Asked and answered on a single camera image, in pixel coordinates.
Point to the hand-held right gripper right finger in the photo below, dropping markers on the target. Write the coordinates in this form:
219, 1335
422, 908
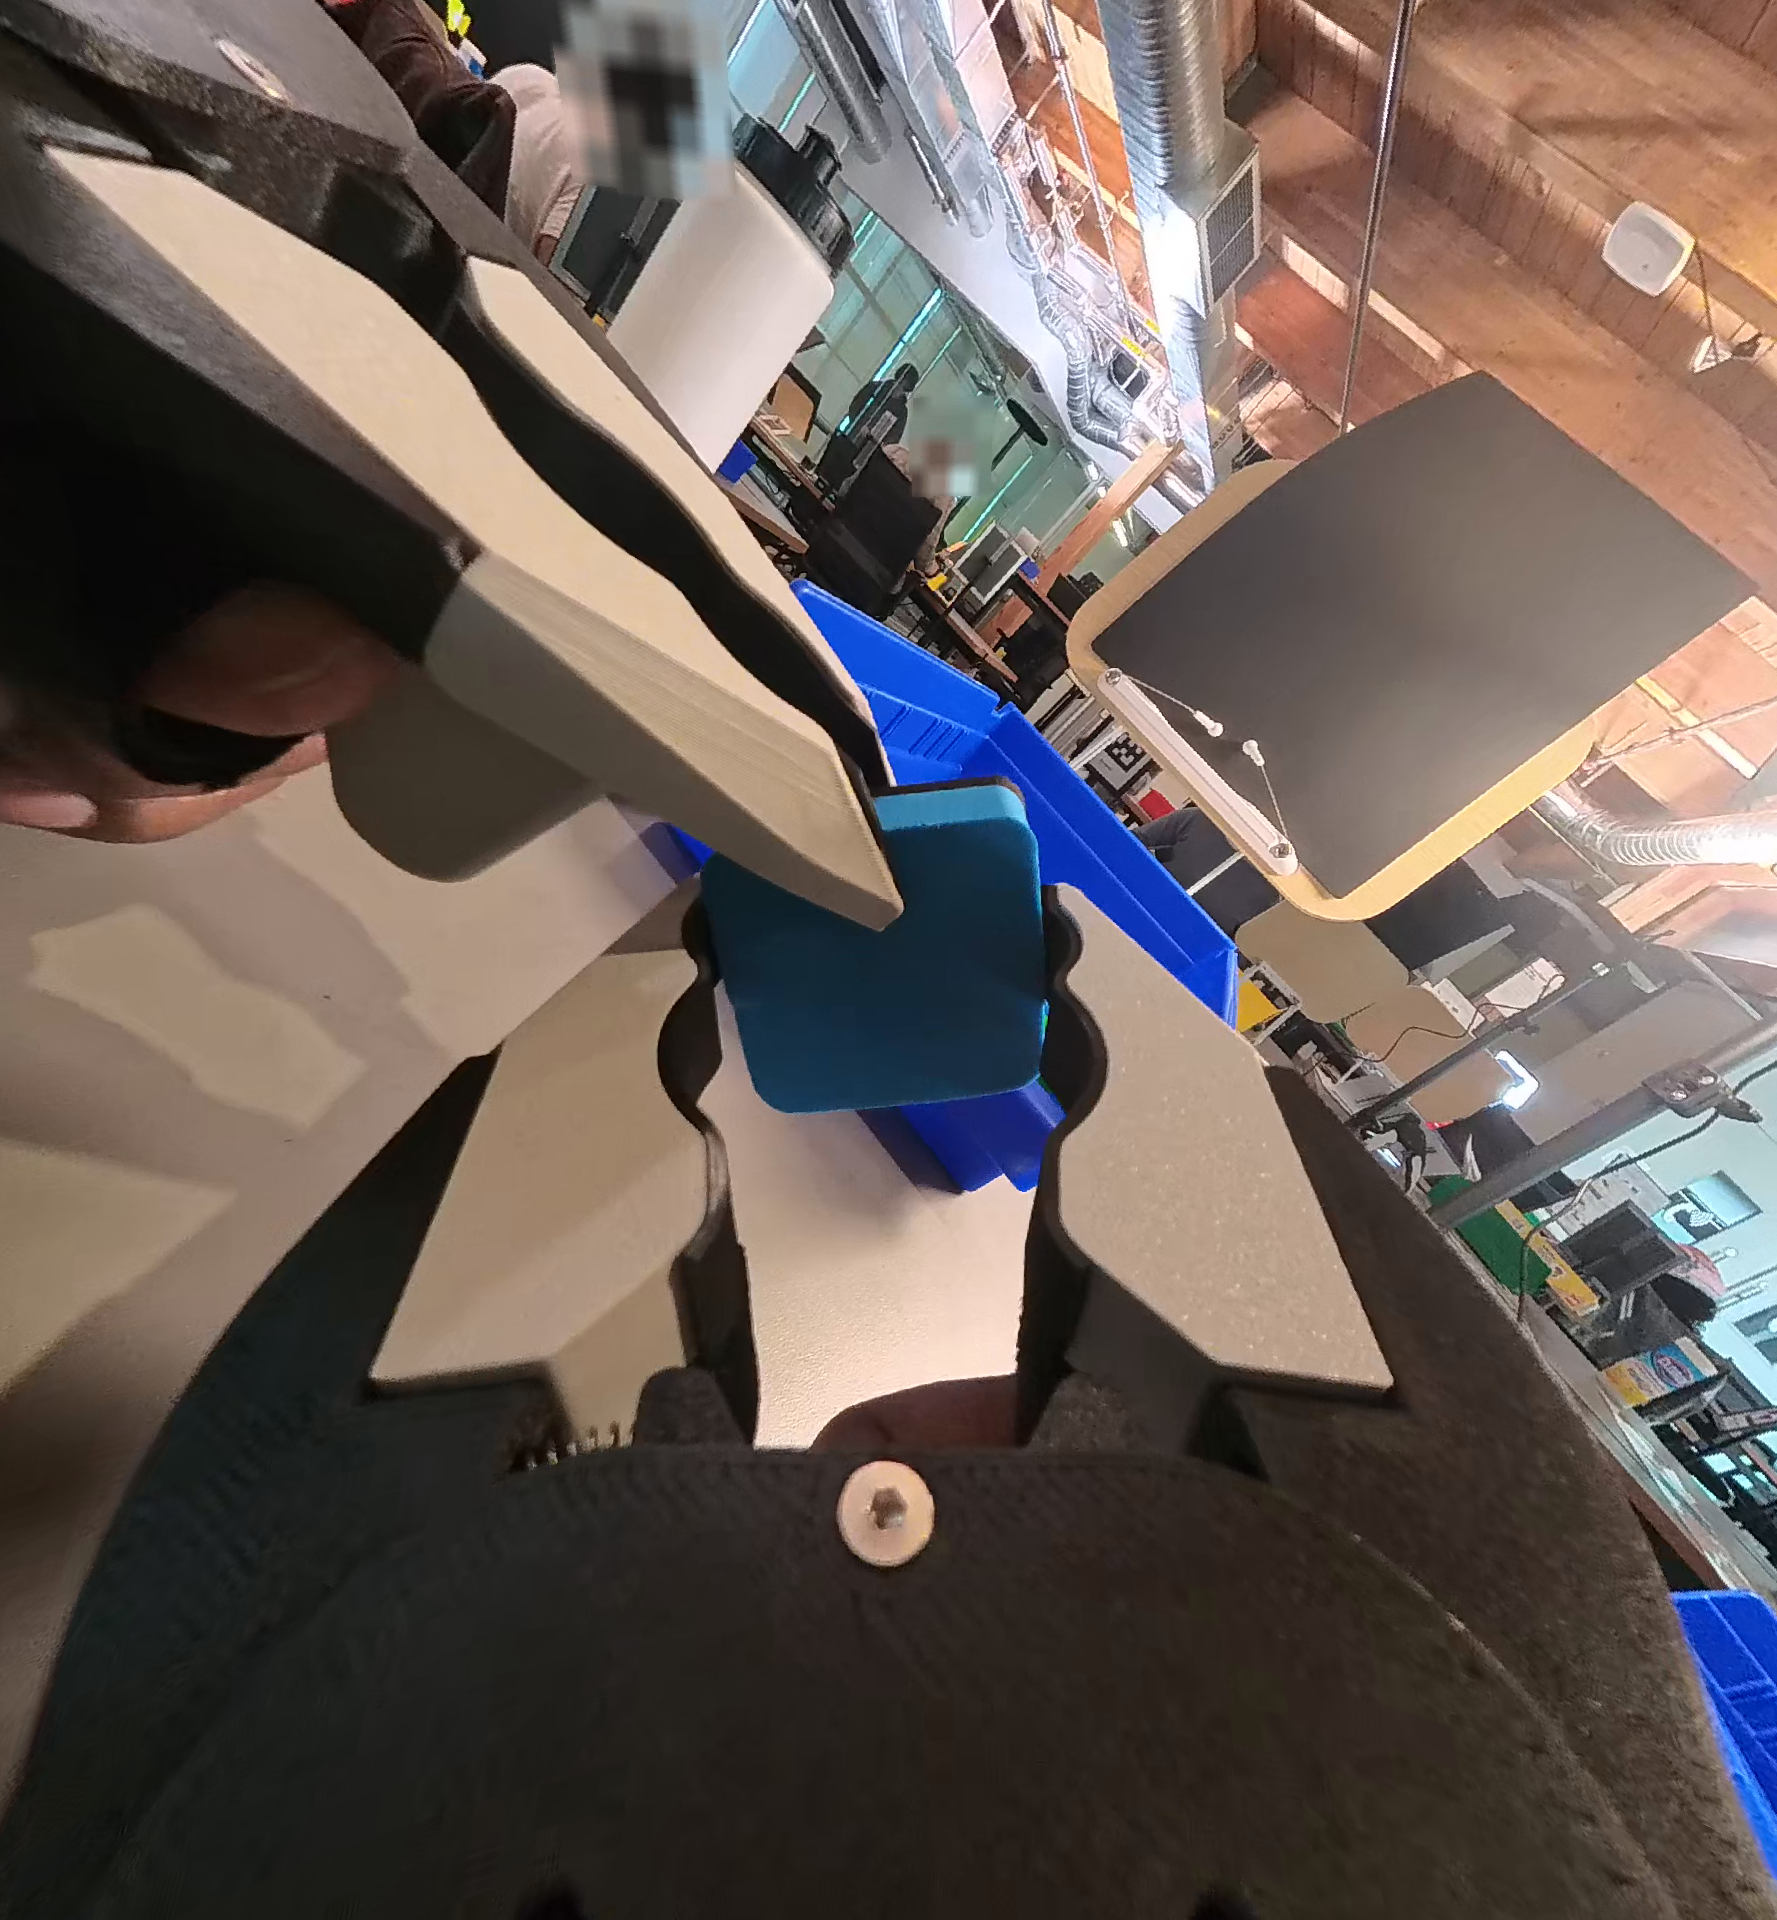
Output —
1219, 1214

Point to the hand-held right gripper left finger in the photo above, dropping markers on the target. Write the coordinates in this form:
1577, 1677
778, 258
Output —
557, 1200

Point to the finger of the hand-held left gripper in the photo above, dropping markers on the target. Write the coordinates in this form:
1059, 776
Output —
557, 601
634, 435

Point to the light blue foam block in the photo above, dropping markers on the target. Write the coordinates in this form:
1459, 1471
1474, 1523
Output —
888, 961

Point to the large blue plastic bin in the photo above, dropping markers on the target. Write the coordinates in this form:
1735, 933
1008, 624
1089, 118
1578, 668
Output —
980, 720

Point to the person's left hand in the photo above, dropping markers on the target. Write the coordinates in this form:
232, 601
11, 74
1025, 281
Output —
124, 749

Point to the shallow blue bin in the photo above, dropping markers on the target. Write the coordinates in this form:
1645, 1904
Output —
738, 456

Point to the white paper roll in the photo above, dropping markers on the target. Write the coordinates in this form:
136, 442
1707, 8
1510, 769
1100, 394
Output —
715, 315

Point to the green bin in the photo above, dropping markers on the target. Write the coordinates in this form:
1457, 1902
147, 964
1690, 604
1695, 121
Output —
1489, 1236

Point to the tan acoustic panel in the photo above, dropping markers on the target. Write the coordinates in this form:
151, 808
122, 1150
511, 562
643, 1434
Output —
1314, 961

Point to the black office chair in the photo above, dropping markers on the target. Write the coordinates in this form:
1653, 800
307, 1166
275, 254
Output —
888, 532

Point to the black pole round disc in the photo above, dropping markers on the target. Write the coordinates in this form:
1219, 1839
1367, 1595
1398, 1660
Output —
1025, 421

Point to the dark brown jacket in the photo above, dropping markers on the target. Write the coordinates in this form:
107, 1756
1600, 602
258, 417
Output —
430, 98

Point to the metal light stand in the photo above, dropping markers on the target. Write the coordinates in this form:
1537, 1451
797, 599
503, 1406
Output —
1653, 1095

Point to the white ceiling access point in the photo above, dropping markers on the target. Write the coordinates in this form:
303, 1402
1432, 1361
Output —
1647, 248

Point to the wide silver ceiling duct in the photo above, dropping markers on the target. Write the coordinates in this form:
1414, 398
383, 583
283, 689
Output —
843, 69

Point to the large silver vented duct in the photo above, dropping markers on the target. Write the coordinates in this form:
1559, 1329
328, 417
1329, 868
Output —
1182, 164

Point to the black board tan frame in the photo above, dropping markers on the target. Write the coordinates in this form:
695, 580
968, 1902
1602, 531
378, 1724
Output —
1428, 601

